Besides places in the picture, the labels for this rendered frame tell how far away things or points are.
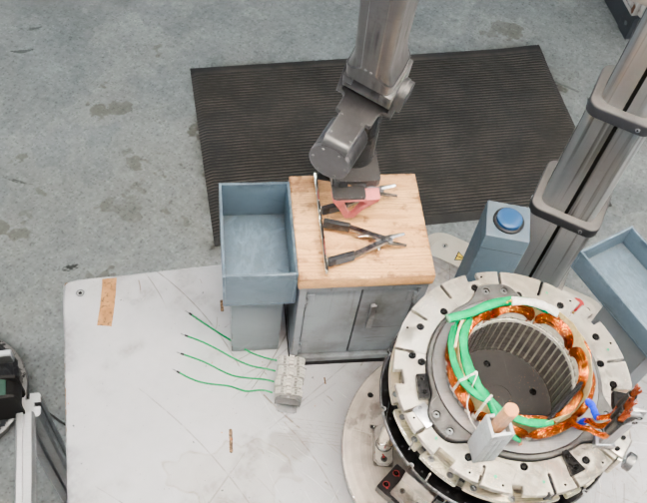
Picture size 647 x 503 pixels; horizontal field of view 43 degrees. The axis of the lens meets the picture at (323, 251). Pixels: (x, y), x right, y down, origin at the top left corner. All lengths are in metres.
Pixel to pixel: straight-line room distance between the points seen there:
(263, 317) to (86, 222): 1.31
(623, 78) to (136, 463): 0.95
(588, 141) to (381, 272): 0.42
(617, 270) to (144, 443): 0.79
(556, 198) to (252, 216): 0.54
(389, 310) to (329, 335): 0.12
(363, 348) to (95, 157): 1.51
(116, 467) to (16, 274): 1.22
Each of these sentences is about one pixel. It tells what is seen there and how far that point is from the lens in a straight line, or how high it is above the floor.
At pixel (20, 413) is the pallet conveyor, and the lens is 1.52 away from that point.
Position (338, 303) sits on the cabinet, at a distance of 1.25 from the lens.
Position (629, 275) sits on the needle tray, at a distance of 1.36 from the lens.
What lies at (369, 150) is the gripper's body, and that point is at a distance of 1.13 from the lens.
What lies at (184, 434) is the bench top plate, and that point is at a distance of 1.37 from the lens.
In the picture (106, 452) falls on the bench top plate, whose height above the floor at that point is 0.78.
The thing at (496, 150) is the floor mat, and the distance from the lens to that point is 2.84.
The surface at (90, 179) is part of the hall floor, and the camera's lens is 2.65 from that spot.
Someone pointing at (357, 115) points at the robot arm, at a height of 1.30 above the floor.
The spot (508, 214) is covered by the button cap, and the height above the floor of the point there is 1.04.
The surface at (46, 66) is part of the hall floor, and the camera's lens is 3.01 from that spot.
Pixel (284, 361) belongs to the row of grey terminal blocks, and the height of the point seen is 0.82.
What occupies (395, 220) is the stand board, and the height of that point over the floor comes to 1.06.
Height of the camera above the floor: 2.06
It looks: 56 degrees down
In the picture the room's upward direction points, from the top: 10 degrees clockwise
